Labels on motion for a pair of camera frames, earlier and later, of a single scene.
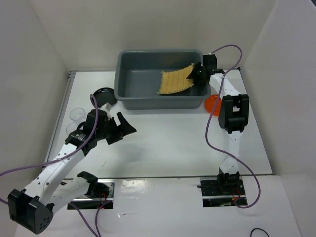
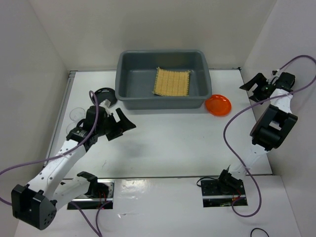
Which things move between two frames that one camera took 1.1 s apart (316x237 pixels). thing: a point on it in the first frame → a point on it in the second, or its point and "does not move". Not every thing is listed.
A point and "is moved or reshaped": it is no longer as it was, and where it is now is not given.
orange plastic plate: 210,102 does not move
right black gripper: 193,73 → 260,80
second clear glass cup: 71,127 does not move
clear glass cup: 77,114 does not move
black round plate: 104,96 does not move
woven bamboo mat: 176,81 is moved or reshaped
